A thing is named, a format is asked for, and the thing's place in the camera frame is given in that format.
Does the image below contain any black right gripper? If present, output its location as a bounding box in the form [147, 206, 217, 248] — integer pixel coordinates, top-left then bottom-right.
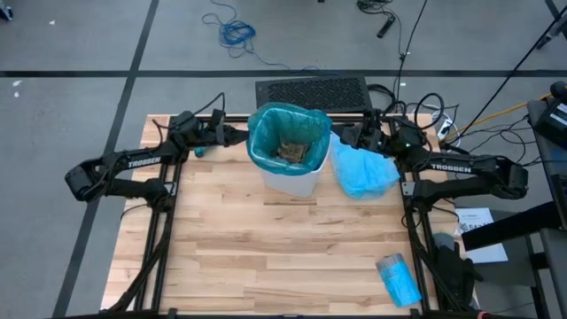
[332, 125, 393, 154]

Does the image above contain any thin black hanging cable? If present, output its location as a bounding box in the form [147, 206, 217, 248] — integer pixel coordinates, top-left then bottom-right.
[392, 0, 430, 114]
[460, 17, 567, 134]

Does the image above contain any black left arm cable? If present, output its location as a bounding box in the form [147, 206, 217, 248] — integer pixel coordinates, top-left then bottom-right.
[152, 91, 227, 134]

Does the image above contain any yellow extension cord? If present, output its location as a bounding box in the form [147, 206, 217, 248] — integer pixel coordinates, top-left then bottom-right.
[447, 92, 553, 143]

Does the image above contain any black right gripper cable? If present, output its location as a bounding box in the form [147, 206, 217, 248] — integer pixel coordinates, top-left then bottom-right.
[411, 91, 446, 132]

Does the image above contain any black perforated metal panel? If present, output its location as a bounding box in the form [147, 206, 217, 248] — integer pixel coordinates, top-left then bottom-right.
[255, 74, 374, 114]

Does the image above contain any teal plastic trash bag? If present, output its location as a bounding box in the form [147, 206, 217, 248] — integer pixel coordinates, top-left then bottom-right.
[246, 101, 333, 176]

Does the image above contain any black electronic equipment box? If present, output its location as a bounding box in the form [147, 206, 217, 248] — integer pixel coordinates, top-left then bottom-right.
[526, 81, 567, 150]

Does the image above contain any white plastic trash bin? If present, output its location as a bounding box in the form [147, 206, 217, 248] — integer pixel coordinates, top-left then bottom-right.
[259, 145, 331, 198]

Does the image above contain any white printed paper sheet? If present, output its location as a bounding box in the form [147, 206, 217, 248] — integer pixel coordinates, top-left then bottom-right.
[454, 206, 509, 265]

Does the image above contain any light blue folded bag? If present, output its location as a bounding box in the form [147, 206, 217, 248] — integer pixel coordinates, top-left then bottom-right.
[330, 132, 401, 200]

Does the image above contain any black glove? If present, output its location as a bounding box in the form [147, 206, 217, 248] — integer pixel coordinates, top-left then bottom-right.
[431, 232, 485, 311]

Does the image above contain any roll of blue bags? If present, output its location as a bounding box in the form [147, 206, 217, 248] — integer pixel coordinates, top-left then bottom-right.
[375, 253, 423, 308]

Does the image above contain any blue coiled cable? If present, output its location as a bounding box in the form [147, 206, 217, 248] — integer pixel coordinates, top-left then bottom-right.
[202, 0, 338, 76]

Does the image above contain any thick black coiled cable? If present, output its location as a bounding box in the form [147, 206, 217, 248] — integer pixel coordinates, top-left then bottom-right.
[366, 82, 400, 116]

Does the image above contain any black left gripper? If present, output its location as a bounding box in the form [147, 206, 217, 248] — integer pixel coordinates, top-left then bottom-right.
[198, 121, 250, 147]

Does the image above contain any black cable with remote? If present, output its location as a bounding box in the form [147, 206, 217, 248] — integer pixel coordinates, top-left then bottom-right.
[356, 0, 400, 40]

